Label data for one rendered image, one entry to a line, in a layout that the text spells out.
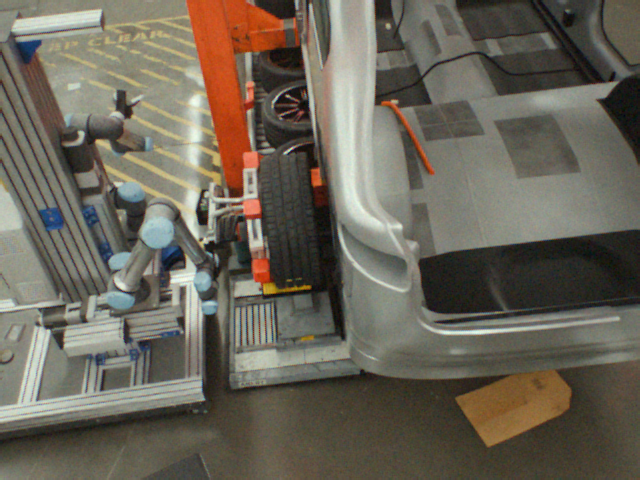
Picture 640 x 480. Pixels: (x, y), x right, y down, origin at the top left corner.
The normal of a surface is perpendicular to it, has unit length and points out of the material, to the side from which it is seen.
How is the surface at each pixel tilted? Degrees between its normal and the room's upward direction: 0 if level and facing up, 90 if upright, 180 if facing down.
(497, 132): 1
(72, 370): 0
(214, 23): 90
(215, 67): 90
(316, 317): 0
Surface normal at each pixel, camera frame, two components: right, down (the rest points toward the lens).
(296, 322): -0.08, -0.71
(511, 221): -0.04, -0.43
